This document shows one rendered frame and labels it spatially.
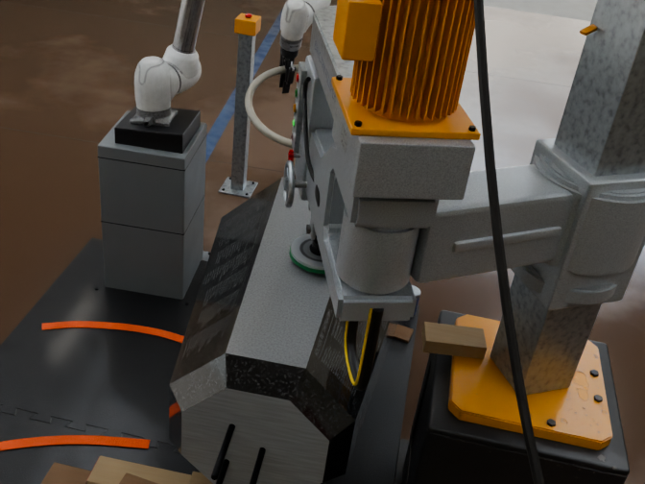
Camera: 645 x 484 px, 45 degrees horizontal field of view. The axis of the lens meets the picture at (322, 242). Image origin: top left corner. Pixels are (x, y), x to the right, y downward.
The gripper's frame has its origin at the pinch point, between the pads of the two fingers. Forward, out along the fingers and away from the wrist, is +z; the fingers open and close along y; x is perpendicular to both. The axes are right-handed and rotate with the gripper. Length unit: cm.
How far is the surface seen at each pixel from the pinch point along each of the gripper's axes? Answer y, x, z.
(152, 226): 8, -61, 70
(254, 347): 128, -55, -17
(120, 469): 129, -99, 45
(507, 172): 129, 9, -80
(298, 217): 66, -16, 8
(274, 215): 62, -24, 8
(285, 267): 94, -32, -3
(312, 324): 123, -34, -13
